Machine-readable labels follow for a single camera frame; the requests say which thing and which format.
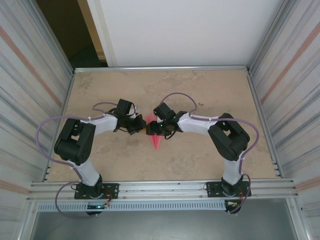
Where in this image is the pink paper sheet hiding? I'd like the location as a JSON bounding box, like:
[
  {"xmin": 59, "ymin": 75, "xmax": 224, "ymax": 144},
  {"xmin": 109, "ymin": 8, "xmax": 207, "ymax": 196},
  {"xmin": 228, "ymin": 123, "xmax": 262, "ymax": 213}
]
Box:
[{"xmin": 145, "ymin": 113, "xmax": 163, "ymax": 151}]

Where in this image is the aluminium table edge bar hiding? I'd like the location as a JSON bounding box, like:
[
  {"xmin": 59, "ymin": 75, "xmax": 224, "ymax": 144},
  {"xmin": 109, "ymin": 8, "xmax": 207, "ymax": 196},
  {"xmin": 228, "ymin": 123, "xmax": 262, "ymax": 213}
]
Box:
[{"xmin": 73, "ymin": 65, "xmax": 252, "ymax": 74}]

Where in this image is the aluminium table side bar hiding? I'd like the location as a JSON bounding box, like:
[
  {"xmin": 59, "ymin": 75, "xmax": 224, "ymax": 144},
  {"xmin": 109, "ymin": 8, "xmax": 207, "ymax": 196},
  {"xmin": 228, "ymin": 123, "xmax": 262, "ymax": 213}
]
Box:
[
  {"xmin": 44, "ymin": 71, "xmax": 76, "ymax": 182},
  {"xmin": 246, "ymin": 71, "xmax": 283, "ymax": 179}
]

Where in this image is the grey metal shelf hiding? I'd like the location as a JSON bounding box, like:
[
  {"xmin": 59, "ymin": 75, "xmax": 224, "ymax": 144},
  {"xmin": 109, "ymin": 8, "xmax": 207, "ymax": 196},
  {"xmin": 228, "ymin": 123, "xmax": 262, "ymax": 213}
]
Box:
[{"xmin": 29, "ymin": 211, "xmax": 300, "ymax": 240}]

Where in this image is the long aluminium mounting rail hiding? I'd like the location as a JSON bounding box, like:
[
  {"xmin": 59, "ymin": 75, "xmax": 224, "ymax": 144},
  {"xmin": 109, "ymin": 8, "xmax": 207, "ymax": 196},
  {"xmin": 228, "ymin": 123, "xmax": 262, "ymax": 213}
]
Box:
[{"xmin": 26, "ymin": 177, "xmax": 300, "ymax": 203}]

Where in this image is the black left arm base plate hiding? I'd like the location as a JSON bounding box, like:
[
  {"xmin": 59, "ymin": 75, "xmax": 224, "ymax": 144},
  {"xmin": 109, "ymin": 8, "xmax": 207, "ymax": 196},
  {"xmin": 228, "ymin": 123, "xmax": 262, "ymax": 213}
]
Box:
[{"xmin": 74, "ymin": 183, "xmax": 120, "ymax": 200}]

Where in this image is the grey slotted cable duct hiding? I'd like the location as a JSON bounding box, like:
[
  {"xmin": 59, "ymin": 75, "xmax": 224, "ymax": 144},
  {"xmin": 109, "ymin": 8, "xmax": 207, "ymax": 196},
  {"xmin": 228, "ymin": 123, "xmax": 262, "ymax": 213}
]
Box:
[{"xmin": 36, "ymin": 201, "xmax": 227, "ymax": 213}]

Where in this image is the white door frame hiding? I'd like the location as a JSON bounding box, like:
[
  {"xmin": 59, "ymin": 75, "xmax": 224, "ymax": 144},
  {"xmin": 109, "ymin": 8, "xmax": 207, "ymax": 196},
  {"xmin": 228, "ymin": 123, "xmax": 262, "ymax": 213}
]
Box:
[{"xmin": 77, "ymin": 0, "xmax": 118, "ymax": 68}]

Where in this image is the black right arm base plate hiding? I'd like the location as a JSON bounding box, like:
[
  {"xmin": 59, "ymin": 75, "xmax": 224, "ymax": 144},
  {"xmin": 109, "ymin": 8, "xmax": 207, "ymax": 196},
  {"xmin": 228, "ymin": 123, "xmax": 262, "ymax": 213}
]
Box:
[{"xmin": 205, "ymin": 180, "xmax": 252, "ymax": 199}]

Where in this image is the aluminium frame post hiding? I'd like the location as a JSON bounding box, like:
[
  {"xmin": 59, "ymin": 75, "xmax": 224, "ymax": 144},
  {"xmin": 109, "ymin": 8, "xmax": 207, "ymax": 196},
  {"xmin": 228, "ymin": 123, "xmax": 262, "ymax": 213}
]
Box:
[
  {"xmin": 246, "ymin": 0, "xmax": 298, "ymax": 73},
  {"xmin": 23, "ymin": 0, "xmax": 76, "ymax": 73}
]

